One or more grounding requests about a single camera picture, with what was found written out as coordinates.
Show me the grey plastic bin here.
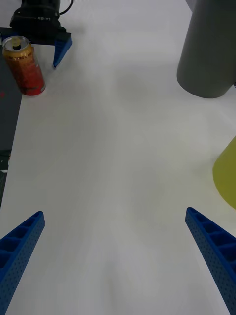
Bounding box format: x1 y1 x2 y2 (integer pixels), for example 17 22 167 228
176 0 236 99

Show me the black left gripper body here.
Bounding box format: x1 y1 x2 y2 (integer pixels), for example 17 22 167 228
9 6 72 46

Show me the orange red drink can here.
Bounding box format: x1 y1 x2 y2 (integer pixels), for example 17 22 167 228
2 35 46 97

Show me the yellow-green plastic bin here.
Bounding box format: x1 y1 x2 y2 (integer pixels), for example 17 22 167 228
212 135 236 210

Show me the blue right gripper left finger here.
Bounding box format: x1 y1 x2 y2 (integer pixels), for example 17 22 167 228
0 211 46 315

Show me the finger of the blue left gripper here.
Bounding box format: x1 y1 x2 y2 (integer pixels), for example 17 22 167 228
52 36 73 69

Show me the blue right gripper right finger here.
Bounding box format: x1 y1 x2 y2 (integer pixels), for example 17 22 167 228
185 207 236 315

